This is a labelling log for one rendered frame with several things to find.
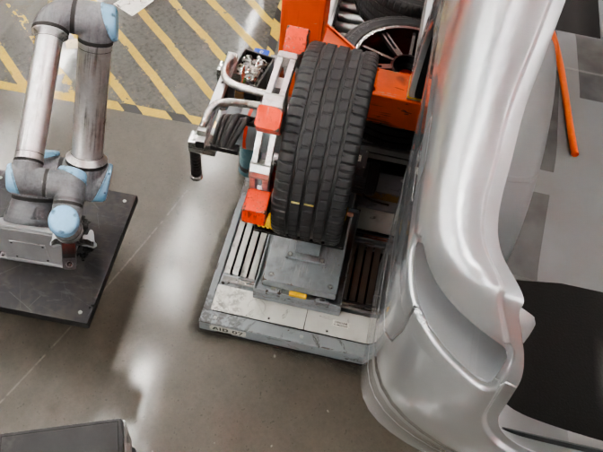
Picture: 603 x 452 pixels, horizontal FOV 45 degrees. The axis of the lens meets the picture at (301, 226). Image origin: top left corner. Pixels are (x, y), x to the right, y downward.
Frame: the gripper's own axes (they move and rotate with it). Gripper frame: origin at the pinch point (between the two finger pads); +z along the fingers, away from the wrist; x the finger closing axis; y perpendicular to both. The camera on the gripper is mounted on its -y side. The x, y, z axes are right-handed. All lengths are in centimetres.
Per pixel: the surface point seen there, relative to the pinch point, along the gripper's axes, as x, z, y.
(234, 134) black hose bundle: -50, -49, 28
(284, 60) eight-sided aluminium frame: -66, -50, 53
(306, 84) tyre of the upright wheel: -70, -63, 40
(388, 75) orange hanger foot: -118, 0, 73
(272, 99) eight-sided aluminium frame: -61, -58, 36
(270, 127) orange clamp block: -59, -63, 26
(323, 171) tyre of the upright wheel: -76, -59, 14
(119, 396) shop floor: -16, 32, -52
